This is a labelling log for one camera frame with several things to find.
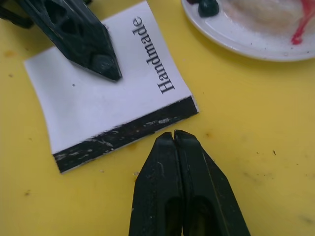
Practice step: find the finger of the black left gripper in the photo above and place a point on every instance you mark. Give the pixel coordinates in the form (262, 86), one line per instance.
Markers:
(98, 32)

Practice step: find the small pink fruit cake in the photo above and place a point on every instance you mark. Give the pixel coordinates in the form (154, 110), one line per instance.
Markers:
(258, 14)

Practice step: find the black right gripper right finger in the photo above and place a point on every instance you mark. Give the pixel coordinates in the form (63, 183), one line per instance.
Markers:
(209, 196)

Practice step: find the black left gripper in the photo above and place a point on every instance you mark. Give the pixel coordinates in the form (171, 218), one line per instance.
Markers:
(17, 17)

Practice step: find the white round plate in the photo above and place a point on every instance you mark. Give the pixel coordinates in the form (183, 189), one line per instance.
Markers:
(233, 41)

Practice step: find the white Handmade matchbox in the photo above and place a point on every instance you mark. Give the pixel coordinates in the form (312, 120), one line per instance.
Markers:
(98, 110)

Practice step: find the dark blueberry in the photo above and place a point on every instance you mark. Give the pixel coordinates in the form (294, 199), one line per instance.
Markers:
(208, 8)

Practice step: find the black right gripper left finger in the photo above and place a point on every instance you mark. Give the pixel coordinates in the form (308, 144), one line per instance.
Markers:
(157, 196)

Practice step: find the yellow table mat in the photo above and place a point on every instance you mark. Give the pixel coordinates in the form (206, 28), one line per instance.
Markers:
(246, 147)

